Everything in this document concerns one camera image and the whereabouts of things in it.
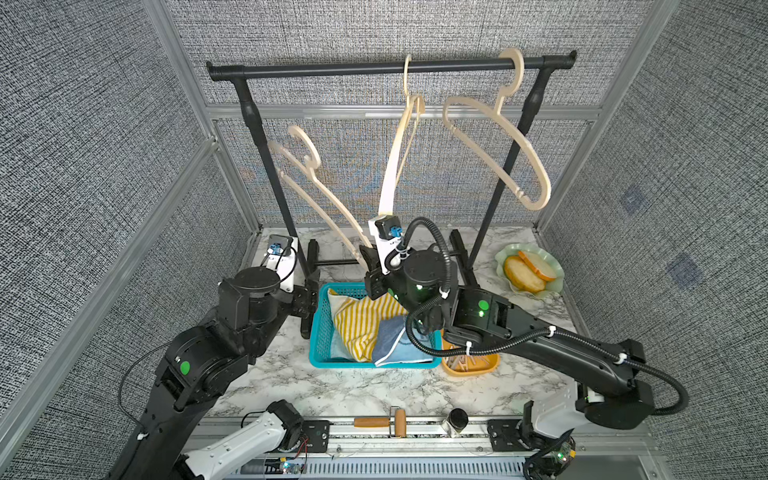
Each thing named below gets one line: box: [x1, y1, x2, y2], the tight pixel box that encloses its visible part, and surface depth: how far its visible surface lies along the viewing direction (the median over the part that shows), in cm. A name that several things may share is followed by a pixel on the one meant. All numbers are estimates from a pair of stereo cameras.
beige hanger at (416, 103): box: [378, 54, 426, 216], surface depth 54 cm
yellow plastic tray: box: [442, 354, 501, 377], surface depth 85 cm
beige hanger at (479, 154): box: [442, 101, 533, 210], surface depth 70 cm
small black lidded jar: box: [448, 408, 469, 434], surface depth 70 cm
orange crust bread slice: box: [518, 250, 557, 281], surface depth 99 cm
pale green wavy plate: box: [495, 243, 565, 299], surface depth 100 cm
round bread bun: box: [504, 256, 546, 293], surface depth 100 cm
